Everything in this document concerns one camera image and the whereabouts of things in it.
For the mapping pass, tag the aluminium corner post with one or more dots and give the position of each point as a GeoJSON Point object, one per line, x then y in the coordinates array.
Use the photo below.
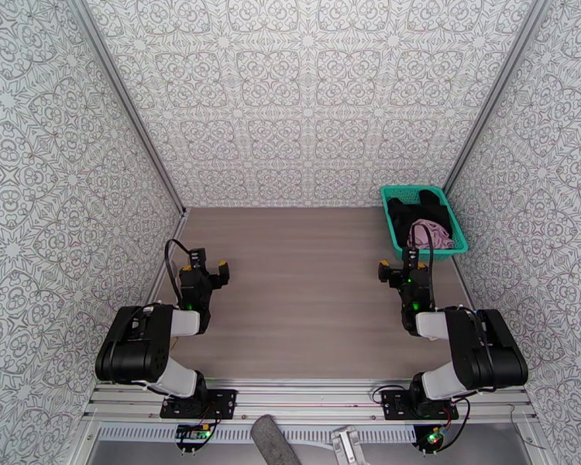
{"type": "Point", "coordinates": [128, 100]}
{"type": "Point", "coordinates": [493, 90]}

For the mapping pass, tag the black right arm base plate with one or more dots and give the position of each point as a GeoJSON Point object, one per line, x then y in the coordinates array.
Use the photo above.
{"type": "Point", "coordinates": [394, 406]}

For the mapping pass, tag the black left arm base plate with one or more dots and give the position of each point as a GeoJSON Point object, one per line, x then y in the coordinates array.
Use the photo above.
{"type": "Point", "coordinates": [222, 401]}

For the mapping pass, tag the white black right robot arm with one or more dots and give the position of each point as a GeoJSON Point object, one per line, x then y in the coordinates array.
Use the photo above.
{"type": "Point", "coordinates": [484, 352]}

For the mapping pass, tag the silver metal bracket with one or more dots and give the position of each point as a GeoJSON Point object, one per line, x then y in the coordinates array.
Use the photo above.
{"type": "Point", "coordinates": [346, 446]}

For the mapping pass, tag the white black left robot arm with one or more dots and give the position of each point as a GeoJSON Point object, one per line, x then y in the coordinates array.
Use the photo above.
{"type": "Point", "coordinates": [135, 347]}

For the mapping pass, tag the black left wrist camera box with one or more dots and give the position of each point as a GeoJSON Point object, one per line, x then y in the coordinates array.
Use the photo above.
{"type": "Point", "coordinates": [197, 259]}

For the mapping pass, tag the green circuit board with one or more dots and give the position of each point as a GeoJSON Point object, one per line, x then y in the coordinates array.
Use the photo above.
{"type": "Point", "coordinates": [435, 438]}
{"type": "Point", "coordinates": [192, 433]}

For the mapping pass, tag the aluminium rail frame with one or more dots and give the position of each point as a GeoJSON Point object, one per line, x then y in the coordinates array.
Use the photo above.
{"type": "Point", "coordinates": [310, 396]}

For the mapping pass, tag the pink ribbed garment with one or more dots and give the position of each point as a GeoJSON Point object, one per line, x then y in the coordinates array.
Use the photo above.
{"type": "Point", "coordinates": [440, 232]}

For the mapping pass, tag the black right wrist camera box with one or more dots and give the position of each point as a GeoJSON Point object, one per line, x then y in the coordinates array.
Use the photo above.
{"type": "Point", "coordinates": [410, 259]}

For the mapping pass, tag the grey felt pad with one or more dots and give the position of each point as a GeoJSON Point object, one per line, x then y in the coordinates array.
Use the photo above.
{"type": "Point", "coordinates": [271, 442]}

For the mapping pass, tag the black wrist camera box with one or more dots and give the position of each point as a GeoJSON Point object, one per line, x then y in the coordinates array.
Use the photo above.
{"type": "Point", "coordinates": [197, 259]}
{"type": "Point", "coordinates": [410, 259]}

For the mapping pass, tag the teal plastic basket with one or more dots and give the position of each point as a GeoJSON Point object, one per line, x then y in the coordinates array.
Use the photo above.
{"type": "Point", "coordinates": [431, 255]}

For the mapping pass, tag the black garment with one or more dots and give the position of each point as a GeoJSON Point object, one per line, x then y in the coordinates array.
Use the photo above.
{"type": "Point", "coordinates": [402, 216]}

